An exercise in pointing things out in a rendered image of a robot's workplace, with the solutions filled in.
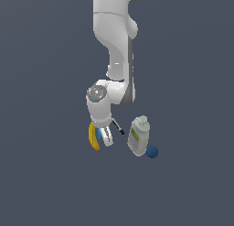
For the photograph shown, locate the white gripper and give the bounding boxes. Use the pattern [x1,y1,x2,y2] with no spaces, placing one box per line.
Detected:
[90,113,114,147]

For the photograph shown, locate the yellow banana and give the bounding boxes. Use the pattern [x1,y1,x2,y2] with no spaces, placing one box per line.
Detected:
[88,121,101,152]

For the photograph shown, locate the thin black marker pen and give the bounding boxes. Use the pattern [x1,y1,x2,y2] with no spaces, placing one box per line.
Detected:
[111,118,125,135]

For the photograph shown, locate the white bottle with green label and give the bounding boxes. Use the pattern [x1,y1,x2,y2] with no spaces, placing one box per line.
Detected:
[126,114,151,157]

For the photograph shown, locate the small blue ball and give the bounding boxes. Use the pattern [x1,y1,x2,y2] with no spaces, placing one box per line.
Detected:
[145,145,159,159]

